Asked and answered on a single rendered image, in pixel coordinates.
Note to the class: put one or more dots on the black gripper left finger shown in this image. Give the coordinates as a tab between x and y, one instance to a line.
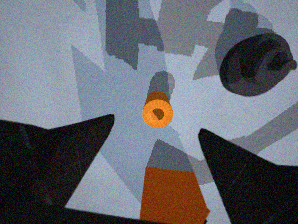
58	157

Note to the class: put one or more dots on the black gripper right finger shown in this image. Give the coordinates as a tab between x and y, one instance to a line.
252	189

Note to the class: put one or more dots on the orange knob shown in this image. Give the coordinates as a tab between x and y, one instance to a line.
157	111

